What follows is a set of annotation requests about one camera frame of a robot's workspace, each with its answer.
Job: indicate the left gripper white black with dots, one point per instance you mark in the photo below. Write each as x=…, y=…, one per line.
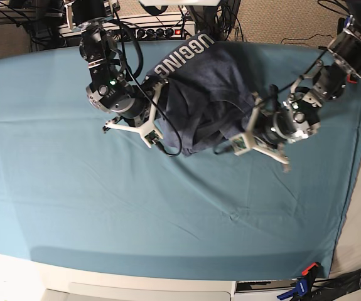
x=261, y=131

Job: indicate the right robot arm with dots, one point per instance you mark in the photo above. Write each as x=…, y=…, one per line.
x=98, y=47

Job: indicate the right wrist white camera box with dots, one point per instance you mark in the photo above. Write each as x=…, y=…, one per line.
x=152, y=137

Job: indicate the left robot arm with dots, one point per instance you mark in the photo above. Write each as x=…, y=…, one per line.
x=274, y=124

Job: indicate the teal table cloth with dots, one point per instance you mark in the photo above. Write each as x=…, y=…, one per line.
x=75, y=197

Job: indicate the orange black clamp top right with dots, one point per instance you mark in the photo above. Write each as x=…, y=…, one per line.
x=352, y=79

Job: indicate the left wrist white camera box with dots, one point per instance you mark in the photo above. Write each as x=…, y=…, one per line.
x=241, y=143

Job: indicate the blue-grey heathered T-shirt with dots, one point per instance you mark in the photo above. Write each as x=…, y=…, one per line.
x=206, y=99

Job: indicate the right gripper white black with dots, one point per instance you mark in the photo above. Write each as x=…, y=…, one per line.
x=136, y=107

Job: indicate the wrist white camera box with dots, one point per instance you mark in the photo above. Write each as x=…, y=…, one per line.
x=241, y=143
x=152, y=137

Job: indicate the orange blue clamp bottom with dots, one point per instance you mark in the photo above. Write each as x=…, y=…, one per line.
x=304, y=284

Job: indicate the white power strip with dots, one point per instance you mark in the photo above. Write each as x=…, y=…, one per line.
x=148, y=31

